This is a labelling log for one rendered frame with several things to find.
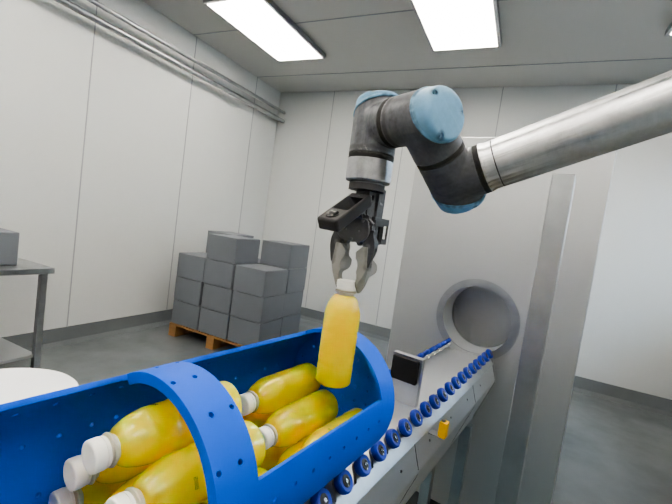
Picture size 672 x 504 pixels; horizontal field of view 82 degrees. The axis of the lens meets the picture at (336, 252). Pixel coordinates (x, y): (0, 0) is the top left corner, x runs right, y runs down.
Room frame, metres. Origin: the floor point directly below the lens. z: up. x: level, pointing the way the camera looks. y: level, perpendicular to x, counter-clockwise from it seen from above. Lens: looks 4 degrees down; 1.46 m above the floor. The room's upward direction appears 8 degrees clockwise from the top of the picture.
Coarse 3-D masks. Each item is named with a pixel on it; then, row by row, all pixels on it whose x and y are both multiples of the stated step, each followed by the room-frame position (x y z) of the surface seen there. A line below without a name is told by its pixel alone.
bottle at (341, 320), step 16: (336, 304) 0.73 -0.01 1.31; (352, 304) 0.73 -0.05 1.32; (336, 320) 0.72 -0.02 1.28; (352, 320) 0.72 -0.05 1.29; (336, 336) 0.72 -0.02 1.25; (352, 336) 0.73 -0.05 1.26; (320, 352) 0.74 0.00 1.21; (336, 352) 0.72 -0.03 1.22; (352, 352) 0.73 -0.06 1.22; (320, 368) 0.73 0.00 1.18; (336, 368) 0.72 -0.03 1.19; (352, 368) 0.75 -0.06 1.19; (336, 384) 0.72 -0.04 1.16
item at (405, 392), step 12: (396, 360) 1.21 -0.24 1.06; (408, 360) 1.19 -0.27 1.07; (420, 360) 1.19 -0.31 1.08; (396, 372) 1.21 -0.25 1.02; (408, 372) 1.19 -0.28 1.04; (420, 372) 1.18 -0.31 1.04; (396, 384) 1.22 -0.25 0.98; (408, 384) 1.20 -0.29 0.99; (420, 384) 1.20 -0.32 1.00; (396, 396) 1.22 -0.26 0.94; (408, 396) 1.20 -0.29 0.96
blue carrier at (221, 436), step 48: (288, 336) 0.81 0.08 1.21; (96, 384) 0.49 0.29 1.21; (144, 384) 0.59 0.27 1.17; (192, 384) 0.49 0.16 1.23; (240, 384) 0.80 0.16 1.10; (384, 384) 0.77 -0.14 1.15; (0, 432) 0.45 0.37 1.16; (48, 432) 0.50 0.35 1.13; (96, 432) 0.56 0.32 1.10; (192, 432) 0.44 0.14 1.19; (240, 432) 0.47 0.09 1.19; (336, 432) 0.61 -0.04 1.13; (384, 432) 0.79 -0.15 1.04; (0, 480) 0.47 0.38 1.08; (48, 480) 0.51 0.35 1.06; (240, 480) 0.45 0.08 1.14; (288, 480) 0.51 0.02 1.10
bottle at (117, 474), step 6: (108, 468) 0.48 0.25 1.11; (114, 468) 0.48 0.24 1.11; (120, 468) 0.48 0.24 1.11; (126, 468) 0.49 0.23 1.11; (132, 468) 0.49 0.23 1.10; (138, 468) 0.50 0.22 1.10; (144, 468) 0.51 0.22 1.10; (96, 474) 0.47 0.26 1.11; (102, 474) 0.47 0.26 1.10; (108, 474) 0.48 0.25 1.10; (114, 474) 0.48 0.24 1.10; (120, 474) 0.48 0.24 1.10; (126, 474) 0.49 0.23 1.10; (132, 474) 0.49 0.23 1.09; (96, 480) 0.48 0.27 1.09; (102, 480) 0.48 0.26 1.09; (108, 480) 0.48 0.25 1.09; (114, 480) 0.48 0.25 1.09; (120, 480) 0.49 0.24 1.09; (126, 480) 0.50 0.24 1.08
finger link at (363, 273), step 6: (360, 252) 0.74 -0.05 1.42; (366, 252) 0.73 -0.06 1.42; (360, 258) 0.74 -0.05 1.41; (366, 258) 0.73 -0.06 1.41; (360, 264) 0.74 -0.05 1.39; (366, 264) 0.73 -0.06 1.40; (372, 264) 0.77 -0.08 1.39; (360, 270) 0.74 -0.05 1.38; (366, 270) 0.73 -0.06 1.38; (372, 270) 0.76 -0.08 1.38; (360, 276) 0.74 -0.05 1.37; (366, 276) 0.73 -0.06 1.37; (354, 282) 0.74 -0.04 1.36; (360, 282) 0.74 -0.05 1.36; (366, 282) 0.74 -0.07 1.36; (360, 288) 0.74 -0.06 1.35
